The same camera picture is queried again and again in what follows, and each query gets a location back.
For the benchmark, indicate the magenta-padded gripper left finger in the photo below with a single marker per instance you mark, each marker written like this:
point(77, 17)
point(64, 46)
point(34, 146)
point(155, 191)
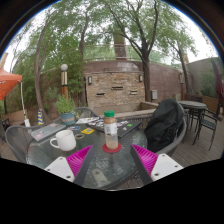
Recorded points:
point(60, 168)

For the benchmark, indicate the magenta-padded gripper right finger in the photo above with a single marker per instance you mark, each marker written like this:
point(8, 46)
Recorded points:
point(165, 165)

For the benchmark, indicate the green-capped clear drink bottle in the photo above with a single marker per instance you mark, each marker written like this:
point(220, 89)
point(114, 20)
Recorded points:
point(111, 133)

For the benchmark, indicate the grey chair holding jacket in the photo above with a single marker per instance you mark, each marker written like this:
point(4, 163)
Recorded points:
point(178, 143)

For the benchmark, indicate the white ceramic mug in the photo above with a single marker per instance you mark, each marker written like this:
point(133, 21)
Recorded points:
point(66, 141)

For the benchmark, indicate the grey laptop with stickers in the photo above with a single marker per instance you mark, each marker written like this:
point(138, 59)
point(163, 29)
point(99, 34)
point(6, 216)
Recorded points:
point(46, 131)

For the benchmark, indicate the black jacket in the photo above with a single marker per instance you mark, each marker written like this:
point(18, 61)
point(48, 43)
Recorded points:
point(165, 125)

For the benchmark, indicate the small blue card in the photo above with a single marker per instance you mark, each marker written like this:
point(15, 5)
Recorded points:
point(74, 127)

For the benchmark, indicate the yellow card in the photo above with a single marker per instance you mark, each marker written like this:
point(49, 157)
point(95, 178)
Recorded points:
point(87, 131)

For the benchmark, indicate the flat round red coaster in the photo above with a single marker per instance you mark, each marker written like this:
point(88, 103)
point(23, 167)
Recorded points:
point(106, 150)

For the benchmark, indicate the black laptop with stickers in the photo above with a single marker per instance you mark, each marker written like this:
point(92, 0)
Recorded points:
point(128, 128)

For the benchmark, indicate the white sheet with stickers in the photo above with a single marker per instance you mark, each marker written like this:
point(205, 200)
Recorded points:
point(86, 120)

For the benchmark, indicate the black metal patio chair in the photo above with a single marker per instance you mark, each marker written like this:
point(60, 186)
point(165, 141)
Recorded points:
point(208, 125)

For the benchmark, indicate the green plant in teal pot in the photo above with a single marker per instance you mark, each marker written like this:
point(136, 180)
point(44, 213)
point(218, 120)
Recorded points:
point(66, 106)

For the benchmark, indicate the round dark patio table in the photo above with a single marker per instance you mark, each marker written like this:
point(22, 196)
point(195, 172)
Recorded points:
point(192, 105)

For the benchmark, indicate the dark-trunked tall tree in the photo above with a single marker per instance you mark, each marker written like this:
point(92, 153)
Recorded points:
point(146, 83)

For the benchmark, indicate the leaning grey-trunked tree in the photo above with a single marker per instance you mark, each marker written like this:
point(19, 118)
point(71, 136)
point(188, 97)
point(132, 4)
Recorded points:
point(36, 83)

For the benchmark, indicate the slender tree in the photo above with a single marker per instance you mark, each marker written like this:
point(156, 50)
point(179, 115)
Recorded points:
point(184, 73)

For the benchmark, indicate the closed maroon patio umbrella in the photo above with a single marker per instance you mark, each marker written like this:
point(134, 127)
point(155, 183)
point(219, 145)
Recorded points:
point(217, 80)

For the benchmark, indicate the orange patio umbrella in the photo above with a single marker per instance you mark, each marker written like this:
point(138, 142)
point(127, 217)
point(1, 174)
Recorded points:
point(8, 81)

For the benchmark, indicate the blue yellow striped post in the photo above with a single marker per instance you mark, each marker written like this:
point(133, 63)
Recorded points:
point(40, 117)

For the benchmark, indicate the grey wall utility box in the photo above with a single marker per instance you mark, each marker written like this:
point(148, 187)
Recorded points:
point(154, 94)

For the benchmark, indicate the globe-topped garden lamp post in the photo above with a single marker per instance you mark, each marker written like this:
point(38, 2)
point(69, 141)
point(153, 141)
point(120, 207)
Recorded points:
point(64, 80)

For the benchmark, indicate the black wall lantern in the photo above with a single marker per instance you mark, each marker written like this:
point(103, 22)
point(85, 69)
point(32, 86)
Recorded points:
point(89, 80)
point(140, 78)

